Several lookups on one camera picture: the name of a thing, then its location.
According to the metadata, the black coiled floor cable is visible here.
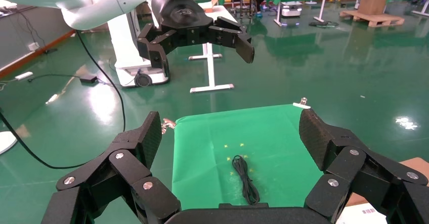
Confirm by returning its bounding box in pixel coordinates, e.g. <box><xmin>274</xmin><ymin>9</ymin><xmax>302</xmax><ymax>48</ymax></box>
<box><xmin>308</xmin><ymin>21</ymin><xmax>339</xmax><ymax>28</ymax></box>

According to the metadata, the white printed paper sheet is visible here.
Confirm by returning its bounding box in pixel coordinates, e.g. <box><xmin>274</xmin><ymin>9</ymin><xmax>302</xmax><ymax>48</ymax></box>
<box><xmin>336</xmin><ymin>202</ymin><xmax>390</xmax><ymax>224</ymax></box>

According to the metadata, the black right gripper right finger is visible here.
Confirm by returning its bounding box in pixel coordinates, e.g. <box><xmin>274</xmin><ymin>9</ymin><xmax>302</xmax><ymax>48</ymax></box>
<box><xmin>298</xmin><ymin>108</ymin><xmax>429</xmax><ymax>224</ymax></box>

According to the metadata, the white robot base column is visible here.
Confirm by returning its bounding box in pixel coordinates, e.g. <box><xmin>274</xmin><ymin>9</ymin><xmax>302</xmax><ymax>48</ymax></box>
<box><xmin>107</xmin><ymin>10</ymin><xmax>170</xmax><ymax>88</ymax></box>

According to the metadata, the metal cloth clamp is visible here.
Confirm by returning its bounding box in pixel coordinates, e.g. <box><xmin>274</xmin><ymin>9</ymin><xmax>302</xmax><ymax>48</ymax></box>
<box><xmin>161</xmin><ymin>118</ymin><xmax>177</xmax><ymax>136</ymax></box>

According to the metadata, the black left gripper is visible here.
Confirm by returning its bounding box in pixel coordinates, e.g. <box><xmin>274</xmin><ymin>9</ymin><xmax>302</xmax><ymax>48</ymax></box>
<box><xmin>137</xmin><ymin>0</ymin><xmax>255</xmax><ymax>77</ymax></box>

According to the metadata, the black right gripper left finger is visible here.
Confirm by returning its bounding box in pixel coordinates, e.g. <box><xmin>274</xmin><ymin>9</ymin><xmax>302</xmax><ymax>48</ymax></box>
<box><xmin>40</xmin><ymin>111</ymin><xmax>182</xmax><ymax>224</ymax></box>

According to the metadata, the metal clamp with white bar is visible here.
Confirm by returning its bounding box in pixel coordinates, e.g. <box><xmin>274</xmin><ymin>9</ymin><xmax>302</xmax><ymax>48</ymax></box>
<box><xmin>292</xmin><ymin>97</ymin><xmax>311</xmax><ymax>110</ymax></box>

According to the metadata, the black power adapter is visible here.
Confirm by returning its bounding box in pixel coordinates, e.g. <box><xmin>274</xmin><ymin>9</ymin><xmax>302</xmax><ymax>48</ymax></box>
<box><xmin>79</xmin><ymin>74</ymin><xmax>99</xmax><ymax>84</ymax></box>

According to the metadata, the white metal leg table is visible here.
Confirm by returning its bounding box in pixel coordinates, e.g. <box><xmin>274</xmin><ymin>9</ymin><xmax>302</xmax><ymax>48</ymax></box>
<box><xmin>187</xmin><ymin>5</ymin><xmax>239</xmax><ymax>94</ymax></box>

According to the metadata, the small white mobile robot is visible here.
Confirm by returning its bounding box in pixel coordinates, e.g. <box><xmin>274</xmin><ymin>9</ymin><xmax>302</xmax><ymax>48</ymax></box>
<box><xmin>281</xmin><ymin>1</ymin><xmax>303</xmax><ymax>18</ymax></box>

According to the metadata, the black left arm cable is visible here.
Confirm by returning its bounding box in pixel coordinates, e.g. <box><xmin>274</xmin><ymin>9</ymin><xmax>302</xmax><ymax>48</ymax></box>
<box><xmin>0</xmin><ymin>30</ymin><xmax>126</xmax><ymax>170</ymax></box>

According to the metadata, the white round floor base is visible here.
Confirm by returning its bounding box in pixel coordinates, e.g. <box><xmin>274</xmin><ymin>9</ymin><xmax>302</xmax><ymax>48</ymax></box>
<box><xmin>0</xmin><ymin>131</ymin><xmax>18</xmax><ymax>156</ymax></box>

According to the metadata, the black USB data cable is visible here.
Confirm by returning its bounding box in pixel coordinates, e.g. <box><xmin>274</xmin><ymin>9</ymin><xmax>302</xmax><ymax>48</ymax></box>
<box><xmin>232</xmin><ymin>155</ymin><xmax>261</xmax><ymax>206</ymax></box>

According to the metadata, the thin black floor cable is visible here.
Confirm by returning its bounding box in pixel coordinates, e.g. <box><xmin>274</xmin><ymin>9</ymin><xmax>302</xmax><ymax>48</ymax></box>
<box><xmin>26</xmin><ymin>73</ymin><xmax>81</xmax><ymax>83</ymax></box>

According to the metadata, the green table cloth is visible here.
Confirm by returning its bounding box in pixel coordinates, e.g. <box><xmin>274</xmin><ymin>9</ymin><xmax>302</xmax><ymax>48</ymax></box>
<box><xmin>171</xmin><ymin>104</ymin><xmax>324</xmax><ymax>211</ymax></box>

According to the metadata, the wooden pallet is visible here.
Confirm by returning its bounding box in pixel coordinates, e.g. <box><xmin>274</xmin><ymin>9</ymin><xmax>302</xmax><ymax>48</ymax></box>
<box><xmin>339</xmin><ymin>10</ymin><xmax>405</xmax><ymax>28</ymax></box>

